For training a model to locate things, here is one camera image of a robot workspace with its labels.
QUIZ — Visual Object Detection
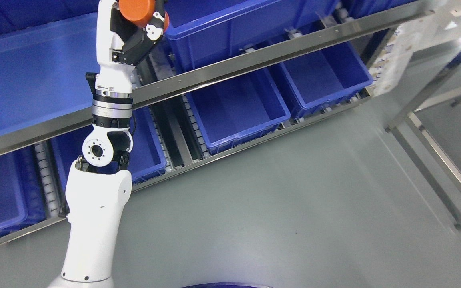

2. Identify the steel shelf front rail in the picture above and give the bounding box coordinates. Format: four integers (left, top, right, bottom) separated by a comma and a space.
0, 0, 433, 155

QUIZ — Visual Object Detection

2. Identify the white sign board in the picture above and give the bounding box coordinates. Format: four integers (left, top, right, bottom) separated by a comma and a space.
367, 0, 461, 97

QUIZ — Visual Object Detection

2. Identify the shallow blue tray bin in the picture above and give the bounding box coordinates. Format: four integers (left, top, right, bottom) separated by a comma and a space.
0, 13, 100, 136

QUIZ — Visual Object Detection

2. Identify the blue bin behind arm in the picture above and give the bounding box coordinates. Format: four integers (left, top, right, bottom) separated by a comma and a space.
0, 147, 46, 237

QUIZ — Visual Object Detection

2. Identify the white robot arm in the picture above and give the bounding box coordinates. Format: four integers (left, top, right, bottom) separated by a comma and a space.
49, 0, 169, 288

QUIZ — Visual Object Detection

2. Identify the blue bin lower centre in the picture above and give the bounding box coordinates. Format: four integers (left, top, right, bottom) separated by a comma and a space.
51, 107, 166, 188

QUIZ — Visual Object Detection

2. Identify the blue robot base edge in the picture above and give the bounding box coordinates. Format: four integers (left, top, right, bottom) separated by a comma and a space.
185, 282, 271, 288

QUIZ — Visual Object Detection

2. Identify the blue bin upper right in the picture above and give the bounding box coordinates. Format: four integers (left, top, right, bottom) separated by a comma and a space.
165, 0, 338, 72

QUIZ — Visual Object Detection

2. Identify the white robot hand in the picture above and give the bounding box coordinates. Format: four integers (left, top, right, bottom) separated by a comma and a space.
95, 0, 166, 97

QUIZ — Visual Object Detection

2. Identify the blue bin lower far right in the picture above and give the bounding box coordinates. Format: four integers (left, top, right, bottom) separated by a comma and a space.
268, 42, 373, 119

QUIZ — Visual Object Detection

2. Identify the orange cylindrical capacitor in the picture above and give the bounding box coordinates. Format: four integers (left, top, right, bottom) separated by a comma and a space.
119, 0, 165, 30

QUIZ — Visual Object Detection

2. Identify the stainless steel table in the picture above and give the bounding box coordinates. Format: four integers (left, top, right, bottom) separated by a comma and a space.
385, 51, 461, 231

